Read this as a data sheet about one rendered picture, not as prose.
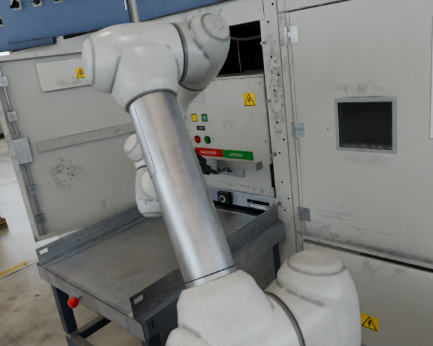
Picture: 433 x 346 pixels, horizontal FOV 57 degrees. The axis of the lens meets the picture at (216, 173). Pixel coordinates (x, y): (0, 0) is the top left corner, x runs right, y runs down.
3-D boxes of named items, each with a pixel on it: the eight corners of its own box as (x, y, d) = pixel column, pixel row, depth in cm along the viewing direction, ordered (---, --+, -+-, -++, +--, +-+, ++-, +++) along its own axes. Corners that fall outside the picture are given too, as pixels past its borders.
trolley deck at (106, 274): (146, 342, 104) (141, 323, 103) (40, 277, 146) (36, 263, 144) (285, 237, 151) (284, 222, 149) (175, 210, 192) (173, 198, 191)
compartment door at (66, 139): (33, 237, 170) (-19, 58, 149) (168, 195, 198) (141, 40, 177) (35, 242, 164) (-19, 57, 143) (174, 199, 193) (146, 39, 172)
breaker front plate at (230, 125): (273, 201, 155) (261, 76, 141) (187, 186, 187) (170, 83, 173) (275, 200, 156) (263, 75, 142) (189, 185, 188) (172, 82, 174)
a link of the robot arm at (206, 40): (203, 49, 104) (154, 53, 97) (230, -3, 88) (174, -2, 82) (220, 92, 100) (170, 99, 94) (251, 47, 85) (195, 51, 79)
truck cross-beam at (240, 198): (280, 213, 154) (278, 199, 152) (183, 194, 190) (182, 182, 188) (286, 209, 157) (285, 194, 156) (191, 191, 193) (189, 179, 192)
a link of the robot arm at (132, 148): (152, 146, 150) (153, 179, 145) (118, 134, 138) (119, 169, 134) (172, 136, 144) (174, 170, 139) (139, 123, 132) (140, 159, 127)
